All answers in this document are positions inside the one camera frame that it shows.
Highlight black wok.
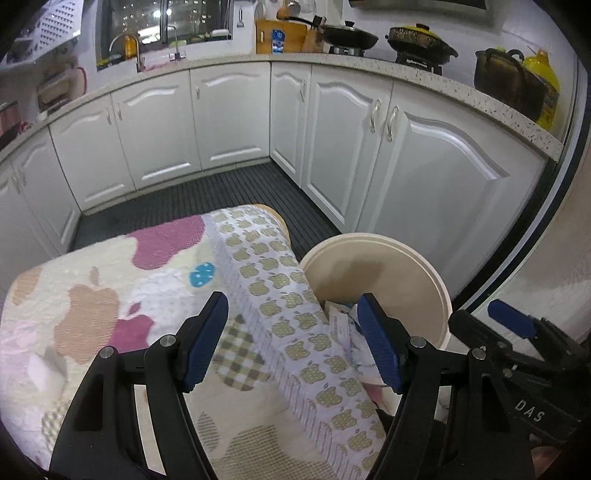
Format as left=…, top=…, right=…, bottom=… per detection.
left=288, top=16, right=380, bottom=49

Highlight yellow oil bottle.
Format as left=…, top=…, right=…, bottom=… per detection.
left=522, top=48, right=562, bottom=131

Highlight knife block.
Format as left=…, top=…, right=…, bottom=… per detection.
left=302, top=15, right=327, bottom=54

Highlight black ribbed floor mat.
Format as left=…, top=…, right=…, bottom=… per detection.
left=71, top=161, right=345, bottom=254

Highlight yellow lidded pot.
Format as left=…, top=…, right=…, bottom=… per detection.
left=387, top=23, right=459, bottom=64

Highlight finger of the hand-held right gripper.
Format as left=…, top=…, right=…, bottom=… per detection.
left=487, top=299, right=557, bottom=343
left=448, top=310, right=515, bottom=357

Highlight perforated metal panel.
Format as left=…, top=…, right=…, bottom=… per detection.
left=2, top=0, right=86, bottom=66

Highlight white kitchen cabinets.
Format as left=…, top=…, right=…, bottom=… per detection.
left=0, top=62, right=561, bottom=306

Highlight gas stove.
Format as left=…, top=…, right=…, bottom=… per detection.
left=330, top=44, right=445, bottom=77

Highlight apple print quilted blanket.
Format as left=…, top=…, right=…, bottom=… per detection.
left=0, top=204, right=389, bottom=480

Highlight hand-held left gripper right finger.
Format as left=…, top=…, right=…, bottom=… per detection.
left=357, top=292, right=539, bottom=480

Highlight dish rack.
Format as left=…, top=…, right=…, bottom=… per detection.
left=36, top=55, right=89, bottom=112

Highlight orange and white snack bag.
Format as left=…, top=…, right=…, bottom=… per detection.
left=323, top=300, right=366, bottom=352

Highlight dark window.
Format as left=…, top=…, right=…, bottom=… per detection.
left=98, top=0, right=232, bottom=48

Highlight small metal faucet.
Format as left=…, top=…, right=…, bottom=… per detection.
left=164, top=23, right=188, bottom=61

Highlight wooden cutting board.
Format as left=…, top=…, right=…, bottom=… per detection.
left=255, top=18, right=309, bottom=55

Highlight cream round bin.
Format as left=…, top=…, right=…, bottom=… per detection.
left=299, top=233, right=453, bottom=389

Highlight curved metal faucet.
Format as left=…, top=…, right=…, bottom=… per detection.
left=108, top=32, right=147, bottom=73

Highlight dark brown pot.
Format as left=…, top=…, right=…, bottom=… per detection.
left=474, top=46, right=548, bottom=123

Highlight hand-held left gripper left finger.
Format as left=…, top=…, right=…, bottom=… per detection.
left=48, top=291, right=230, bottom=480

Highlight speckled kitchen countertop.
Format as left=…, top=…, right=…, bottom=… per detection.
left=0, top=50, right=566, bottom=161

